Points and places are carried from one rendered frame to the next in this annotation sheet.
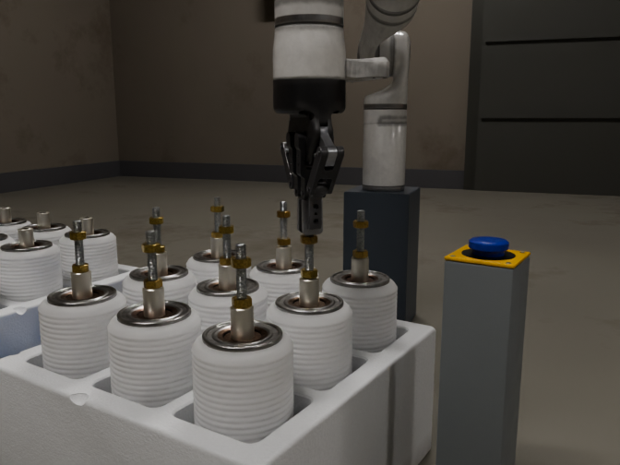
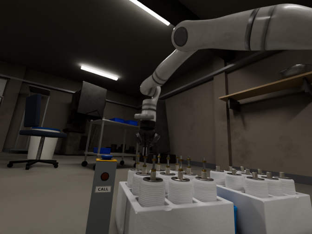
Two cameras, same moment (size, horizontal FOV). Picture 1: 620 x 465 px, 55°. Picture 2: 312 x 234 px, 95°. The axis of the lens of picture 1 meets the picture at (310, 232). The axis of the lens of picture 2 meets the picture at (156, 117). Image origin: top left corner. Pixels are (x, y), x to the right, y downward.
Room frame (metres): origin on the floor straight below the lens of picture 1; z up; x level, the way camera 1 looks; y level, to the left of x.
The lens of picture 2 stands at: (1.07, -0.52, 0.36)
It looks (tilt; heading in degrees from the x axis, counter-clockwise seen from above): 13 degrees up; 127
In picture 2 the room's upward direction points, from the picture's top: 4 degrees clockwise
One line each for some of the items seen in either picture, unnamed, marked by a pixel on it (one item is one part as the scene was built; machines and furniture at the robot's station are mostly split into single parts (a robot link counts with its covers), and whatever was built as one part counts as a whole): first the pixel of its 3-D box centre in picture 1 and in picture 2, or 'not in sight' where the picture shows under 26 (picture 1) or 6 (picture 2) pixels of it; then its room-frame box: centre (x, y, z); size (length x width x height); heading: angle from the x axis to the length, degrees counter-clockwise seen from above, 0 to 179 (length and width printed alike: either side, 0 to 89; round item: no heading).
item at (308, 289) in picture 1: (309, 292); (144, 171); (0.63, 0.00, 0.26); 0.02 x 0.02 x 0.03
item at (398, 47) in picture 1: (387, 73); not in sight; (1.29, -0.16, 0.54); 0.09 x 0.09 x 0.17; 89
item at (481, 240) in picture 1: (488, 249); (106, 158); (0.60, -0.19, 0.32); 0.04 x 0.04 x 0.02
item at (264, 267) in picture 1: (283, 267); (180, 179); (0.79, 0.04, 0.25); 0.08 x 0.08 x 0.01
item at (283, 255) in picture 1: (283, 257); (180, 175); (0.79, 0.04, 0.26); 0.02 x 0.02 x 0.03
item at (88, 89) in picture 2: not in sight; (81, 117); (-4.13, 1.95, 1.31); 1.35 x 1.20 x 2.63; 70
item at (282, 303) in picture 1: (309, 303); (144, 173); (0.63, 0.00, 0.25); 0.08 x 0.08 x 0.01
